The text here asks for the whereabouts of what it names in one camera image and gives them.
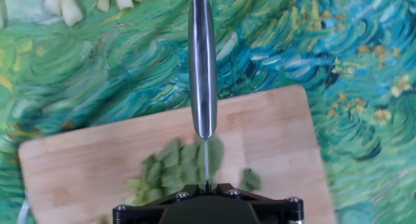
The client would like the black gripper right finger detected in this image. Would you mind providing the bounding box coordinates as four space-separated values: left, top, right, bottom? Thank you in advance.
209 183 305 224

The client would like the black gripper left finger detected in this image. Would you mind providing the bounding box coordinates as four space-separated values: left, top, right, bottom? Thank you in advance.
112 184 207 224

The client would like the steel cleaver knife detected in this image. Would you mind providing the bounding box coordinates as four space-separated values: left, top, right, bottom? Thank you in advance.
188 0 218 194

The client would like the cut pakchoi leaf piece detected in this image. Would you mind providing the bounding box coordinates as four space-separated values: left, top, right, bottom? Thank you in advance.
180 144 200 185
157 138 181 169
196 134 226 179
141 155 163 190

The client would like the wooden cutting board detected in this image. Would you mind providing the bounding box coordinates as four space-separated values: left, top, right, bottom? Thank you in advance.
16 84 339 224

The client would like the painted landscape tablecloth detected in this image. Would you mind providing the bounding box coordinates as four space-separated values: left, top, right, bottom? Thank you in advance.
0 0 416 224

